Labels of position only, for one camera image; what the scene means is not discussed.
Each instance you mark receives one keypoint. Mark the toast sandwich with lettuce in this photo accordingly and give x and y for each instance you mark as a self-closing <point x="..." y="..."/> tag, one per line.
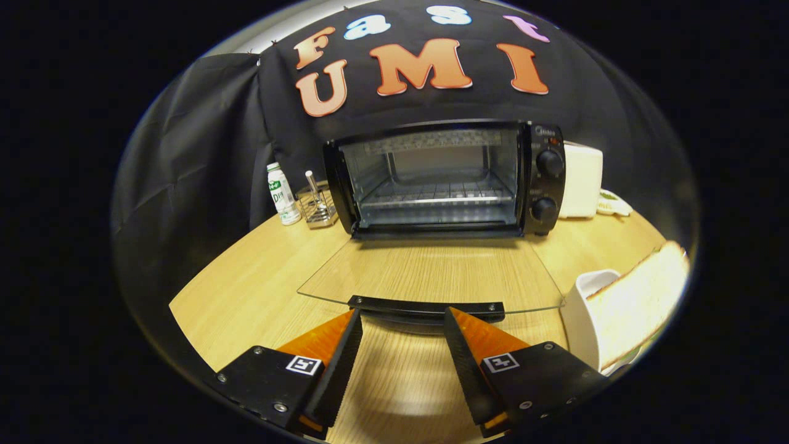
<point x="641" y="302"/>

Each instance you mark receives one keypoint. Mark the black toaster oven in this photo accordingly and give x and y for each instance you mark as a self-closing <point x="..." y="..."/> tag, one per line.
<point x="545" y="185"/>

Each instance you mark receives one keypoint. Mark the white bottle with green label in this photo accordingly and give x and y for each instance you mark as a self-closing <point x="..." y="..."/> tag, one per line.
<point x="282" y="197"/>

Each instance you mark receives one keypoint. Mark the white sandwich holder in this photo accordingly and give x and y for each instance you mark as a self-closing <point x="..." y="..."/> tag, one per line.
<point x="576" y="320"/>

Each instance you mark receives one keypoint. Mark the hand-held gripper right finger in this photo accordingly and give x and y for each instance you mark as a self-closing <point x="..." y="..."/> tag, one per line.
<point x="462" y="364"/>

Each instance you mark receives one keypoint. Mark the white pop-up toaster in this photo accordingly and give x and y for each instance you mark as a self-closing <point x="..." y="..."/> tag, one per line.
<point x="582" y="182"/>

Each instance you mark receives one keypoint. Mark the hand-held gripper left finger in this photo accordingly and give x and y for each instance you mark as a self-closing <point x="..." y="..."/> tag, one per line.
<point x="342" y="364"/>

